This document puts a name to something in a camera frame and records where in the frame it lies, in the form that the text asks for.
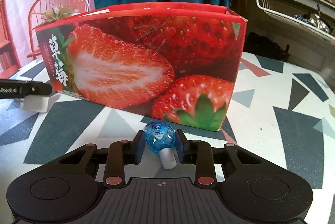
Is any red strawberry cardboard box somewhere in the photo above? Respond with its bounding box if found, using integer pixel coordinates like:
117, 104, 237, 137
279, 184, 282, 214
35, 2, 247, 132

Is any blue glass bottle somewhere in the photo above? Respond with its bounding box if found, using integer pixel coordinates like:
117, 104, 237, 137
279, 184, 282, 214
144, 121, 177, 170

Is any white wire basket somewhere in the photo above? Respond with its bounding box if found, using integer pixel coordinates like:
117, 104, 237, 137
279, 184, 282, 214
256, 0, 334, 45

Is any geometric patterned tablecloth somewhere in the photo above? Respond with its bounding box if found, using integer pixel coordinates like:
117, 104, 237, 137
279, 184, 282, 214
1, 53, 334, 223

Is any dark metal desk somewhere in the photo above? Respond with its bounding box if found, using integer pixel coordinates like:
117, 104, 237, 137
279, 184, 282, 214
234, 0, 334, 83

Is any small white box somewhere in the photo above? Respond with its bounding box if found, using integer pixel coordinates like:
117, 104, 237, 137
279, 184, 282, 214
20, 95, 49, 113

